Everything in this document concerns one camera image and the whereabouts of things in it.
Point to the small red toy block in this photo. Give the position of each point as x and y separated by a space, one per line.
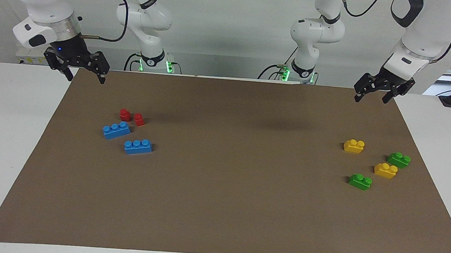
139 120
125 115

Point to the yellow two-stud toy block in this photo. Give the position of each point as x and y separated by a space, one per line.
353 147
385 171

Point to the blue three-stud toy block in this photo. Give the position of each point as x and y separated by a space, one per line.
116 131
138 147

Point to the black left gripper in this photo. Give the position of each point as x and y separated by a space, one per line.
386 81

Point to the brown table mat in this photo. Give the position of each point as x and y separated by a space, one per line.
219 202

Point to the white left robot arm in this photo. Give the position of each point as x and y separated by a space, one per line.
431 22

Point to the white wall socket box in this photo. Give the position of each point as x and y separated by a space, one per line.
29 59

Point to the green two-stud toy block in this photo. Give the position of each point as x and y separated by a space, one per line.
398 160
360 182

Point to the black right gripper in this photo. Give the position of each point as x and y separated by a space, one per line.
72 52

